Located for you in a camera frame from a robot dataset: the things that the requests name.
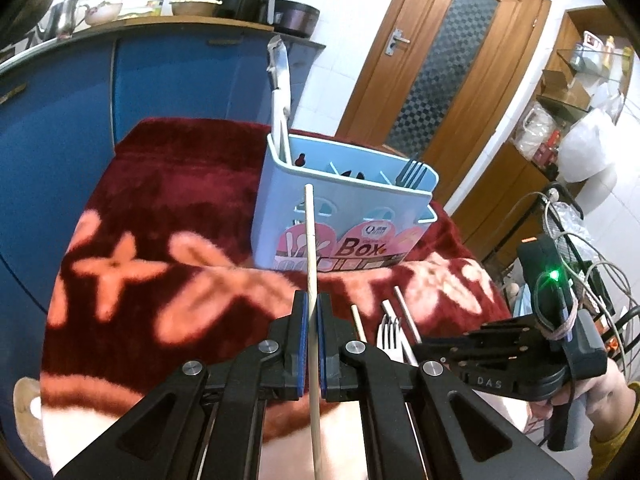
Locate person's right hand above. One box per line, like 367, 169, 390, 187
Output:
579, 371, 630, 443

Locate blue lower kitchen cabinets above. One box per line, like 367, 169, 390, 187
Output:
0, 22, 326, 461

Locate person's right forearm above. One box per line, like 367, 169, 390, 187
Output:
587, 382, 640, 480

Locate bowl of food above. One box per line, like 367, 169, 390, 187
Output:
169, 0, 224, 17

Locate wooden chopstick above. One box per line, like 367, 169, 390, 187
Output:
350, 305, 367, 345
303, 185, 325, 480

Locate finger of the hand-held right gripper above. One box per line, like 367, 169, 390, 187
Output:
412, 332, 542, 363
472, 316, 545, 343

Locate thin metal rod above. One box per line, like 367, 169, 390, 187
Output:
393, 285, 422, 345

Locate red floral blanket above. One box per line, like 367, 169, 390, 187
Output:
40, 117, 513, 480

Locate light blue utensil box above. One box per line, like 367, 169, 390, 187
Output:
251, 132, 440, 272

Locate metal door handle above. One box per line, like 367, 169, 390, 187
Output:
385, 27, 411, 57

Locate white bowl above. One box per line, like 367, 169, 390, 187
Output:
82, 1, 124, 26

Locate large black wok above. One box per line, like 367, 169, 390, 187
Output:
10, 0, 59, 36

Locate dark rice cooker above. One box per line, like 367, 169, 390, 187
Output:
272, 0, 321, 39

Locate wooden door with glass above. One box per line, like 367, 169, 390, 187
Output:
334, 0, 552, 221

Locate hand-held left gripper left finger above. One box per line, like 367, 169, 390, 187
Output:
52, 290, 308, 480

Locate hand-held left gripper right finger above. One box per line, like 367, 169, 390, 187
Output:
316, 292, 576, 480

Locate metal kitchen tongs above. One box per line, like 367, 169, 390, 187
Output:
266, 36, 292, 116

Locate grey cables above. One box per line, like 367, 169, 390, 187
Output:
500, 187, 640, 361

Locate steel kettle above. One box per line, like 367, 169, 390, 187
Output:
46, 0, 82, 41

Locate wooden shelf unit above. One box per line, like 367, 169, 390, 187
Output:
440, 5, 640, 273

